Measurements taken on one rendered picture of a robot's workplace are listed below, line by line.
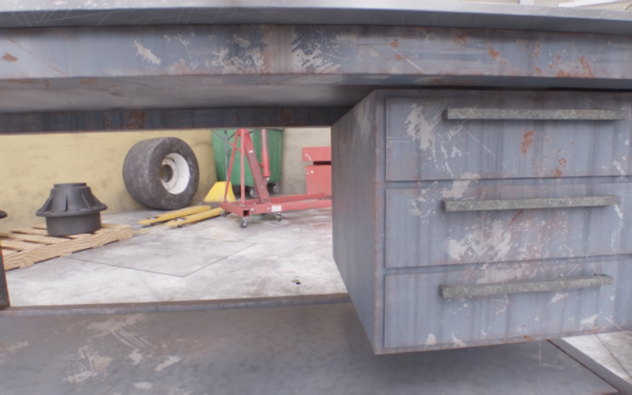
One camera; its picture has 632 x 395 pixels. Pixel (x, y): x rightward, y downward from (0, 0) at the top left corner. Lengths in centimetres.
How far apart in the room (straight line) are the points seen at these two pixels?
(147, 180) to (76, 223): 168
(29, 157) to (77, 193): 171
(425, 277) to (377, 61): 33
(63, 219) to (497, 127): 311
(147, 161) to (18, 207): 147
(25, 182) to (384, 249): 462
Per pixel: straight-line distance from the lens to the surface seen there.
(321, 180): 589
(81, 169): 519
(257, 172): 378
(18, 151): 487
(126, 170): 521
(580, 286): 68
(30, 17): 50
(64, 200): 325
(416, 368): 83
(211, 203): 468
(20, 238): 350
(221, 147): 617
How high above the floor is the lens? 69
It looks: 7 degrees down
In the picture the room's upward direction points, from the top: 1 degrees counter-clockwise
